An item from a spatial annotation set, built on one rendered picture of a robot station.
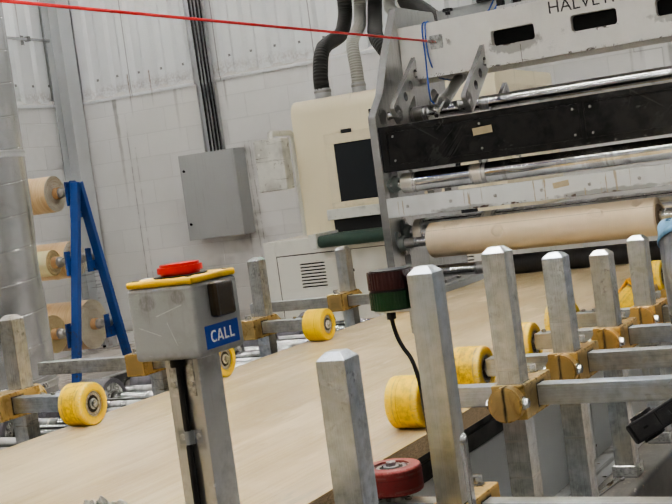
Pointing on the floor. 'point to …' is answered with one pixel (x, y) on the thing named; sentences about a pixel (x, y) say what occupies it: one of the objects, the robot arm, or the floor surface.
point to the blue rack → (75, 191)
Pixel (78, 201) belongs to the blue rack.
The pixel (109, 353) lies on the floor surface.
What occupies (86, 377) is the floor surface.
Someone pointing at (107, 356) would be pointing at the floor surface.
